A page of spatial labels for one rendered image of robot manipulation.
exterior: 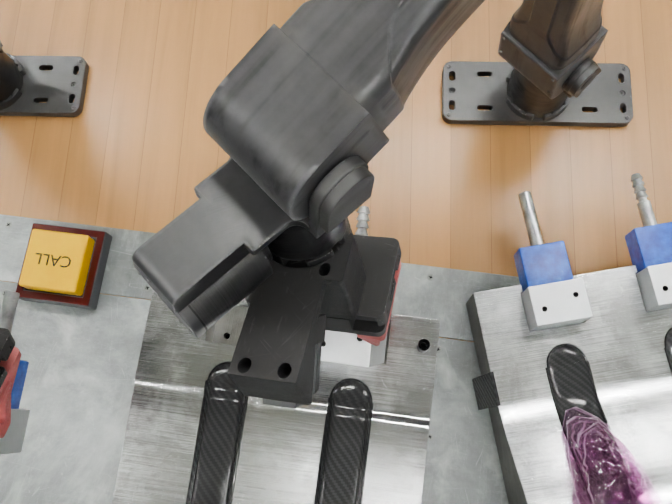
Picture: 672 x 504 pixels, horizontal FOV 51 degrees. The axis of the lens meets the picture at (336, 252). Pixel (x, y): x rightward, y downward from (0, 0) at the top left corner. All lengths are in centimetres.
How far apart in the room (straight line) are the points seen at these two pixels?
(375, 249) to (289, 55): 20
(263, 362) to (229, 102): 15
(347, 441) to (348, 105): 36
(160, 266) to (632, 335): 46
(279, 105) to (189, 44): 52
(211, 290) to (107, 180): 43
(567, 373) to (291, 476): 26
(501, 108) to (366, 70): 46
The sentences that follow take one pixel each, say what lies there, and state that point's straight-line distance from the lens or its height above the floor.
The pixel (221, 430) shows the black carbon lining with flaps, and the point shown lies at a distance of 64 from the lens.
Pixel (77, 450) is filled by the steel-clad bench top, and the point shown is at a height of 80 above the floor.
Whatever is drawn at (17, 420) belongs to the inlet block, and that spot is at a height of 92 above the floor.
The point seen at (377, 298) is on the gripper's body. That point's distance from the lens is 48.
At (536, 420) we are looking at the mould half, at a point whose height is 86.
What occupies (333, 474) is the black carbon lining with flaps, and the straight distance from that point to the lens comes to 63.
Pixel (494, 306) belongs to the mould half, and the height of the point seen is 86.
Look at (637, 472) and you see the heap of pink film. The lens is 65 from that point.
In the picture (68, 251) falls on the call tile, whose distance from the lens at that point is 76.
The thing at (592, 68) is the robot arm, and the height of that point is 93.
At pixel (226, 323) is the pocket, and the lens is 67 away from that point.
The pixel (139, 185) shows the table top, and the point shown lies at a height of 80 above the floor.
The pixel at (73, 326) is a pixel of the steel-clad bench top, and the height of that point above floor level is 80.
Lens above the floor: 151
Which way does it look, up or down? 75 degrees down
